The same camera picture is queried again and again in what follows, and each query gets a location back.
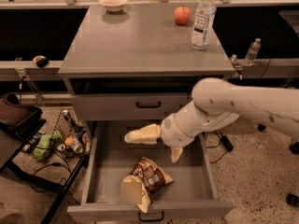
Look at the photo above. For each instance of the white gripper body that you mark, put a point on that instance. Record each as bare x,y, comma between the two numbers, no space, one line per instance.
170,132

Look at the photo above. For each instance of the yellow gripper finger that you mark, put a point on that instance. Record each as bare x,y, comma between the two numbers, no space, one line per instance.
147,135
176,153

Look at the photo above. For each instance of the brown chip bag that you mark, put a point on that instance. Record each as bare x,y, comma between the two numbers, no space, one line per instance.
151,174

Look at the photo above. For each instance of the yellow chip bag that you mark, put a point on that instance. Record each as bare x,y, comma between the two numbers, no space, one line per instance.
134,192

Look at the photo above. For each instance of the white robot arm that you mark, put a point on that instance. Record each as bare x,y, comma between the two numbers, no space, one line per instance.
215,104

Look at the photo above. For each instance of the open grey bottom drawer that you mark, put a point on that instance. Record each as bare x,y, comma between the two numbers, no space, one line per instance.
192,194

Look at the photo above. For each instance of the closed grey upper drawer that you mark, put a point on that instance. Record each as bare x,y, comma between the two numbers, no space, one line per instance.
124,106

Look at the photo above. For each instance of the grey drawer cabinet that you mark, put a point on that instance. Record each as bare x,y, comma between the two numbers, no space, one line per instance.
139,50

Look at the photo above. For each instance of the green bag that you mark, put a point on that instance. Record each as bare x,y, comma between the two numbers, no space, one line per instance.
47,143

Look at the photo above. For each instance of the black power adapter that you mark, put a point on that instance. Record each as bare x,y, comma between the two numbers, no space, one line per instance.
227,143

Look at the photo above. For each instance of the silver soda can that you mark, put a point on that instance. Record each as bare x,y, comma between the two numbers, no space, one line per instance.
77,147

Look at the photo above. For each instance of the red apple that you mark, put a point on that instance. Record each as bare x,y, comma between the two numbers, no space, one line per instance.
182,15

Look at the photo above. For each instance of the small clear water bottle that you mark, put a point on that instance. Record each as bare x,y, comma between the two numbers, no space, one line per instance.
252,52

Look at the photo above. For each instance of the large clear water bottle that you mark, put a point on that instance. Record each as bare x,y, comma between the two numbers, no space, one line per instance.
203,22

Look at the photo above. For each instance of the black tape measure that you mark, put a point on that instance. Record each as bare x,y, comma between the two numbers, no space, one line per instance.
40,61

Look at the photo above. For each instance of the black side table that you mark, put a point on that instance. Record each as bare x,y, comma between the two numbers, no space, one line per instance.
10,146

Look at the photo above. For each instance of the white bowl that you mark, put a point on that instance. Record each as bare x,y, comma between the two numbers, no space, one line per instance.
113,5

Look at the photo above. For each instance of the wire basket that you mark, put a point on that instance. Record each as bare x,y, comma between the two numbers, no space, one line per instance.
71,130

